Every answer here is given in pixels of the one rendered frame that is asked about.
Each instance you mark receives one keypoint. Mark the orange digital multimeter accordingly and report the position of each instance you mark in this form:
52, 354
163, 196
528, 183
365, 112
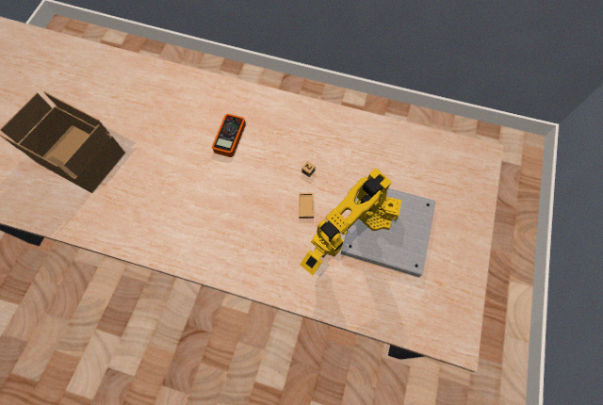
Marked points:
229, 135

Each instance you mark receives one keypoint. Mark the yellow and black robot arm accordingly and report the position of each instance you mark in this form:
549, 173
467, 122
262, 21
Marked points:
372, 210

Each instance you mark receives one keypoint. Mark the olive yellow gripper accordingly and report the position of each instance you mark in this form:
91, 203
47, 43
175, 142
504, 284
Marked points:
312, 260

